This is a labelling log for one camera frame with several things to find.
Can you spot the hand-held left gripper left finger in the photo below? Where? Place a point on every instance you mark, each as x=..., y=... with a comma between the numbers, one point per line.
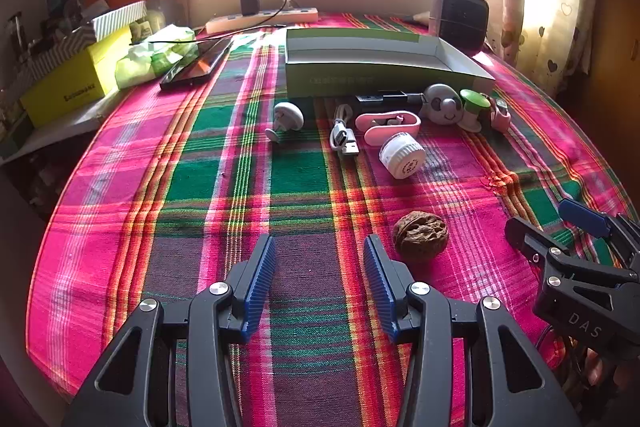
x=260, y=287

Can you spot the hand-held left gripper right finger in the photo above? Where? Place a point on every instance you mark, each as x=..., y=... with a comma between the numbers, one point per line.
x=380, y=287

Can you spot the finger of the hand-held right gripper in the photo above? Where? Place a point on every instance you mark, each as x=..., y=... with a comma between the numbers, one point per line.
x=582, y=214
x=535, y=237

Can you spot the brown walnut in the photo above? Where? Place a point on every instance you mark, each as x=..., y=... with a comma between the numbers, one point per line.
x=420, y=237

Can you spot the white jar cap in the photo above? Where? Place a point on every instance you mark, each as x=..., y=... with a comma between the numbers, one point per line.
x=400, y=154

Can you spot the pink clip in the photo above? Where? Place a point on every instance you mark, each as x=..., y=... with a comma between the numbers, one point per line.
x=367, y=137

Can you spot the green-topped white cap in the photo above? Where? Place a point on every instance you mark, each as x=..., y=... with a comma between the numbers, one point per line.
x=472, y=99

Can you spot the white panda toy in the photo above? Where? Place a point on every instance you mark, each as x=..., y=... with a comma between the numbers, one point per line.
x=440, y=104

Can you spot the white mushroom-shaped hook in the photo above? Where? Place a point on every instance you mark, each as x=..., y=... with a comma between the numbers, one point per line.
x=289, y=114

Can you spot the black rectangular gadget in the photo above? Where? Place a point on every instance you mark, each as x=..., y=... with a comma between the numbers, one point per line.
x=385, y=98

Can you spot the green cardboard box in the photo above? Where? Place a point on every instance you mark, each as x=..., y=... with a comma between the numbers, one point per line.
x=350, y=79

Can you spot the person's right hand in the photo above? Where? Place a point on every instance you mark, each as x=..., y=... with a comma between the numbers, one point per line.
x=596, y=373

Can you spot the heart print curtain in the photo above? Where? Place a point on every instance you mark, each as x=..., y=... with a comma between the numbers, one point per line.
x=545, y=7

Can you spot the pink and black heater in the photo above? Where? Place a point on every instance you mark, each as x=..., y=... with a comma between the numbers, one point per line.
x=462, y=19

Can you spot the black smartphone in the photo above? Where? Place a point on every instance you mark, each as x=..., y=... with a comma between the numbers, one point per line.
x=197, y=64

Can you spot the beige pouch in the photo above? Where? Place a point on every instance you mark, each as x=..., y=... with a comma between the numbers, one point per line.
x=420, y=18

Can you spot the green tissue pack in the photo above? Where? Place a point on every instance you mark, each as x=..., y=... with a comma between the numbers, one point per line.
x=145, y=62

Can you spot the white shelf board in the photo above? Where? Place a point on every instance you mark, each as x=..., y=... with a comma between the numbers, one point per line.
x=60, y=124

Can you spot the white power strip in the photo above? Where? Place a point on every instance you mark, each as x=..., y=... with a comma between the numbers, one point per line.
x=300, y=13

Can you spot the yellow cardboard box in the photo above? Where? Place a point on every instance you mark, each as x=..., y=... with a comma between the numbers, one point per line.
x=65, y=87

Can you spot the green label small carton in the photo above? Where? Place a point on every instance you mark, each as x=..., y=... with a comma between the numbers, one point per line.
x=142, y=28

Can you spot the white striped box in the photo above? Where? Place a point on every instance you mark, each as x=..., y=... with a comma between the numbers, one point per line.
x=120, y=19

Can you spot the zigzag patterned box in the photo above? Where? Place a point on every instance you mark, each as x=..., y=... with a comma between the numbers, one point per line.
x=55, y=52

